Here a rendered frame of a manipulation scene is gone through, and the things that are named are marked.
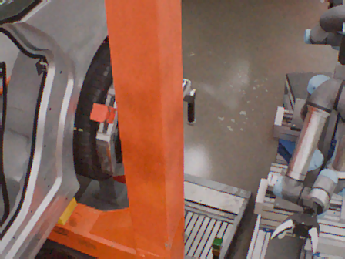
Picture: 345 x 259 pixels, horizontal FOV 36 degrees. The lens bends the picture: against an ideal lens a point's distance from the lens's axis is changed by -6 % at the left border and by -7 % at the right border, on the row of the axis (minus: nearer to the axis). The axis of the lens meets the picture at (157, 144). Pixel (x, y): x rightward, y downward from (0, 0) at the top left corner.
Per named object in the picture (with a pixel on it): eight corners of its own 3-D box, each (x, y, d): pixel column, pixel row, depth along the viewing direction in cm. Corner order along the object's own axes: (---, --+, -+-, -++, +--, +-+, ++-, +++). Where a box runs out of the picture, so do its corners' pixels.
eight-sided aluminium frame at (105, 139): (151, 120, 305) (145, 38, 266) (162, 123, 303) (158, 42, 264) (105, 194, 271) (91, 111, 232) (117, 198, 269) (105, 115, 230)
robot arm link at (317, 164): (298, 162, 235) (303, 140, 225) (325, 173, 229) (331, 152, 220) (287, 181, 228) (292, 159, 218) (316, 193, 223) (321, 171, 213)
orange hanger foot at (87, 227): (56, 211, 272) (43, 165, 247) (153, 246, 256) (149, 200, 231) (40, 236, 262) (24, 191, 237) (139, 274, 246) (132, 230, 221)
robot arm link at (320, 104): (314, 67, 190) (268, 196, 197) (342, 78, 185) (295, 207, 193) (319, 71, 200) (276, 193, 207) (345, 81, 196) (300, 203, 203)
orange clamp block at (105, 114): (102, 104, 243) (92, 102, 235) (118, 108, 241) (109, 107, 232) (97, 119, 244) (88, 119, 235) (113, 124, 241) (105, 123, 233)
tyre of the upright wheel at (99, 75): (106, 135, 320) (113, 25, 287) (145, 146, 312) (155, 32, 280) (45, 191, 266) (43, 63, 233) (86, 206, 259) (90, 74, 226)
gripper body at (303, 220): (310, 243, 176) (323, 217, 183) (312, 227, 171) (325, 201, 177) (290, 237, 180) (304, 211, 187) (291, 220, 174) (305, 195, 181)
